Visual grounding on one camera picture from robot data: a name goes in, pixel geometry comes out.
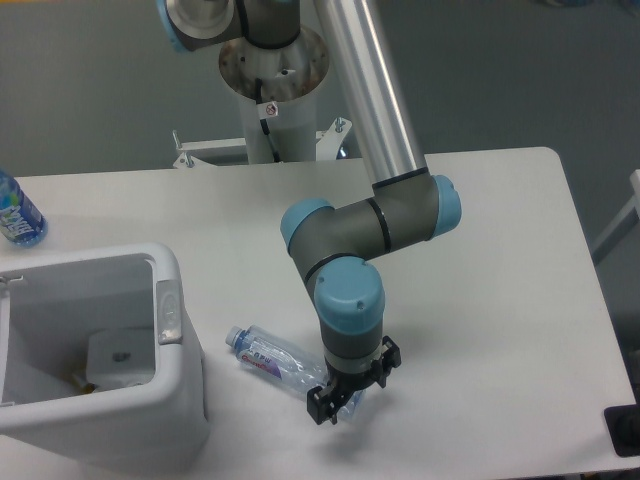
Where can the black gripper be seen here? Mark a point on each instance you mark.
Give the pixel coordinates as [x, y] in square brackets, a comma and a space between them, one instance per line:
[336, 400]

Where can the clear plastic bottle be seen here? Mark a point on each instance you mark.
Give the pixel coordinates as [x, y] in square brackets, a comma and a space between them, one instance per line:
[278, 361]

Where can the white plastic packet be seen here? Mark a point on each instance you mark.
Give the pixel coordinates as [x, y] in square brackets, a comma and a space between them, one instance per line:
[120, 358]

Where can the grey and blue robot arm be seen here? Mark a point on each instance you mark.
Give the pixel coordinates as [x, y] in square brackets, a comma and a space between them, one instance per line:
[401, 204]

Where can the crumpled trash in can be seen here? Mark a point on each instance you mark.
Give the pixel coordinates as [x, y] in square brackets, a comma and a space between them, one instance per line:
[80, 380]

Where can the white plastic trash can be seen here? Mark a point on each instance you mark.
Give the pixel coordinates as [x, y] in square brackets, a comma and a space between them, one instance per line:
[50, 306]

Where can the black clamp at table edge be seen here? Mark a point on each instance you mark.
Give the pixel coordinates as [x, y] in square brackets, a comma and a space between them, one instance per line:
[623, 426]

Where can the blue labelled water bottle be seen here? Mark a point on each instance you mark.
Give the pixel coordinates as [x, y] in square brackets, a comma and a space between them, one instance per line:
[22, 223]

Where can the white pedestal base frame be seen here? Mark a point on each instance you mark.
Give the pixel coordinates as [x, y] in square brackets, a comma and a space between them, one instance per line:
[329, 145]

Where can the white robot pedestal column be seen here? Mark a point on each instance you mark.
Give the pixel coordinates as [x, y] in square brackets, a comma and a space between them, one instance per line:
[276, 89]

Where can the white frame at right edge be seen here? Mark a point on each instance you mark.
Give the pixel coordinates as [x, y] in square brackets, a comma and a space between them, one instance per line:
[620, 226]

